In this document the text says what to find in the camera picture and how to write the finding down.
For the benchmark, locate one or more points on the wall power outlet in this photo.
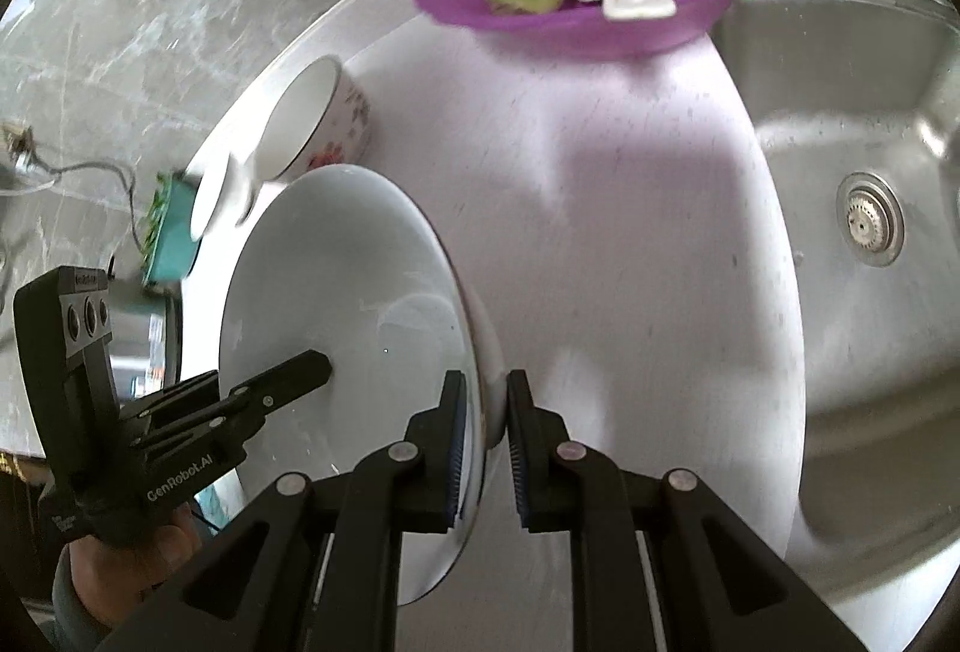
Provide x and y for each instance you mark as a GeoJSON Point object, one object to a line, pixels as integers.
{"type": "Point", "coordinates": [16, 146]}

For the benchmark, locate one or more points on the floral print bowl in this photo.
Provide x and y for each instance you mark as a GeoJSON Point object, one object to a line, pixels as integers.
{"type": "Point", "coordinates": [300, 127]}

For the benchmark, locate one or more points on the teal plastic basin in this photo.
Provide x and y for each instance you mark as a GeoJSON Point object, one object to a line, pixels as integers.
{"type": "Point", "coordinates": [176, 239]}

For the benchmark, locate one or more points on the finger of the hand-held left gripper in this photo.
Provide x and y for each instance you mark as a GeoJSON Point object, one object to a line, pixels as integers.
{"type": "Point", "coordinates": [300, 373]}

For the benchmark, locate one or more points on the person's left hand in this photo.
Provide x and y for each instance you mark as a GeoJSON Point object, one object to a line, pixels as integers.
{"type": "Point", "coordinates": [135, 569]}

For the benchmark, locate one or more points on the large white bowl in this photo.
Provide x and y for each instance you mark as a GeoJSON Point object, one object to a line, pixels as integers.
{"type": "Point", "coordinates": [352, 277]}

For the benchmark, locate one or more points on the white plastic peeler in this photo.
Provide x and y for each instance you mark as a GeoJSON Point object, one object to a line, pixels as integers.
{"type": "Point", "coordinates": [637, 1]}

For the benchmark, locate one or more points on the stainless steel sink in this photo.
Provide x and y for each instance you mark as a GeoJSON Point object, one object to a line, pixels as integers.
{"type": "Point", "coordinates": [862, 322]}

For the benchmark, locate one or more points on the person's left forearm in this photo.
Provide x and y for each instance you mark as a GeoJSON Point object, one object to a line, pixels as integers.
{"type": "Point", "coordinates": [69, 622]}

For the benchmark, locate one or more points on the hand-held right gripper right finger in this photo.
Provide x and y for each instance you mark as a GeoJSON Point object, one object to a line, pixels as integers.
{"type": "Point", "coordinates": [517, 464]}

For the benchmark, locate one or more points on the leafy green vegetables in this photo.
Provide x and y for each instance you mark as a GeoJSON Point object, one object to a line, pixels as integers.
{"type": "Point", "coordinates": [152, 224]}

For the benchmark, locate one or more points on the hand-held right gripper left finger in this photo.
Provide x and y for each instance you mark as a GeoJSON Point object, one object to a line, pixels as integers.
{"type": "Point", "coordinates": [452, 457]}

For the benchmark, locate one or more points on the small white bowl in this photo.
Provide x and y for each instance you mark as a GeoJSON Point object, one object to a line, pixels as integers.
{"type": "Point", "coordinates": [217, 195]}

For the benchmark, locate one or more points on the silver rice cooker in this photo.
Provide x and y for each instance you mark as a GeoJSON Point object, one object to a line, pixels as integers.
{"type": "Point", "coordinates": [142, 344]}

